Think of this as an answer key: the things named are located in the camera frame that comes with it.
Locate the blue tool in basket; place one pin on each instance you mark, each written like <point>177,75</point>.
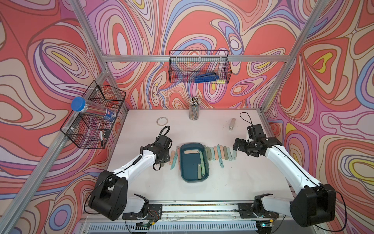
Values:
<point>207,77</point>

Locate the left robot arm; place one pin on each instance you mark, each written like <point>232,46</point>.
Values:
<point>110,196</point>

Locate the pencil holder cup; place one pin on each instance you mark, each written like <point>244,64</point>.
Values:
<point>194,108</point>

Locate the light blue ceramic fruit knife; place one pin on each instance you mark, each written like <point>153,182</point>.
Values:
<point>174,159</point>

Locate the pink folding knife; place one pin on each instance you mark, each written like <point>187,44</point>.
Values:
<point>191,152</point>
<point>171,158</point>
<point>216,156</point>
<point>222,152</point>

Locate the pink ceramic fruit knife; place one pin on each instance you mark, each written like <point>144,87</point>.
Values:
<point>178,155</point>

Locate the black wire basket back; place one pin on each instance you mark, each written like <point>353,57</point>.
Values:
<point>185,65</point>

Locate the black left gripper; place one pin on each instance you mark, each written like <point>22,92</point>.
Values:
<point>167,157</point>

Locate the black wire basket left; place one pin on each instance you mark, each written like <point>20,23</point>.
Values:
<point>93,116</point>

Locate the teal plastic storage box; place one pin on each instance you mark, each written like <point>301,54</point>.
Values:
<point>189,163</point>

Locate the pale green fruit knife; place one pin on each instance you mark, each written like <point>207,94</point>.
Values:
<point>202,160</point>

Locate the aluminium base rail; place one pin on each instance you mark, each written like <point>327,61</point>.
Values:
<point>204,209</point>

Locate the light green ceramic fruit knife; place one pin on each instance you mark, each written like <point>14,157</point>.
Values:
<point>205,152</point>

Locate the masking tape roll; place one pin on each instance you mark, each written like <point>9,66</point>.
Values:
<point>162,121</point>

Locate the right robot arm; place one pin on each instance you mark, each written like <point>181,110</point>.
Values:
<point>314,203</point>

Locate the olive green folding knife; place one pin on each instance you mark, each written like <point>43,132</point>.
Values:
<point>208,152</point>

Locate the black wire basket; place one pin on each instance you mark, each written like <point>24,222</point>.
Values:
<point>93,116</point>
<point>185,65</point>

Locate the clear bottle blue cap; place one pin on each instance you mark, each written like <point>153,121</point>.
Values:
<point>87,107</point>

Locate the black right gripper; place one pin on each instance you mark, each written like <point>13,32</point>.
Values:
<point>241,148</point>

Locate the light blue sheathed knife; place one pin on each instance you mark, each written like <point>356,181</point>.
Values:
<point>229,154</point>

